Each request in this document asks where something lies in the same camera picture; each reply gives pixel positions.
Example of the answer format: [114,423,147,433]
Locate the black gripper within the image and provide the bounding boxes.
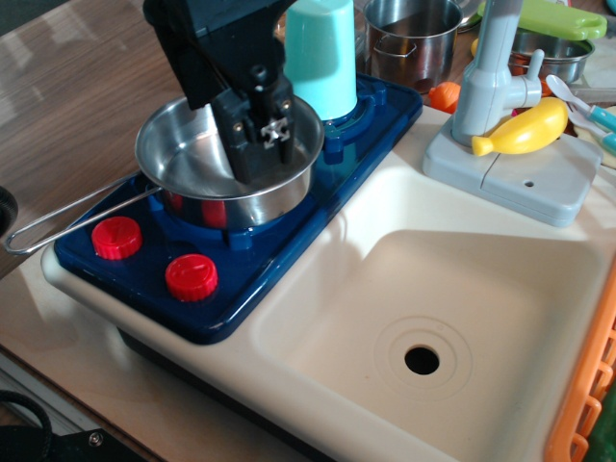
[142,1,295,184]

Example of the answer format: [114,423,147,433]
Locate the steel pan with wire handle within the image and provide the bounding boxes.
[4,97,324,255]

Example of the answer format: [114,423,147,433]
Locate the right red stove knob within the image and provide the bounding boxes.
[165,253,218,302]

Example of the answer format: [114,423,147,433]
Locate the red stove knob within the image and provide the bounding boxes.
[165,253,218,302]
[90,217,143,261]

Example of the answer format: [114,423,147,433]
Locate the blue toy stove top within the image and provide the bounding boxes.
[54,74,423,345]

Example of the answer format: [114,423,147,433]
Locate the left red stove knob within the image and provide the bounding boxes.
[90,217,143,261]

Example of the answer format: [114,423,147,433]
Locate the cream toy sink unit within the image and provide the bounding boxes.
[41,109,615,461]

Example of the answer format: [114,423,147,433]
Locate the teal plastic cup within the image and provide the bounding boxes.
[284,0,357,121]

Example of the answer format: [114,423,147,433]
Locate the orange toy fish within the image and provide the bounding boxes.
[428,82,461,115]

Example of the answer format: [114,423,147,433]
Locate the yellow toy banana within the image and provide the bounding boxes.
[471,97,569,157]

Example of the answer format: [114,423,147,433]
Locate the white teal toy spoon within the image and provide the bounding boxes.
[546,74,616,132]

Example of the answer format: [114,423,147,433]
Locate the grey toy faucet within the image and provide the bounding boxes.
[423,1,603,227]

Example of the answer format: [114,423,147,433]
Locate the steel bowl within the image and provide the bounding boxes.
[509,30,595,84]

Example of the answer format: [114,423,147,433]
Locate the orange plastic dish rack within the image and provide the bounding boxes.
[544,271,615,461]

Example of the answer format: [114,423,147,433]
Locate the green item in rack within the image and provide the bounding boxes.
[584,385,615,462]

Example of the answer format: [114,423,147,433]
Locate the steel pot with handles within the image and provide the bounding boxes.
[363,0,463,94]

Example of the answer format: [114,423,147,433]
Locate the black corrugated hose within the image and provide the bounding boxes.
[0,185,19,240]

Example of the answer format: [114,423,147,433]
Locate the black mount plate with screw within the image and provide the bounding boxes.
[44,429,134,461]

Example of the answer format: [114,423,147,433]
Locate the black cable lower left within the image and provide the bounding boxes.
[0,388,54,462]

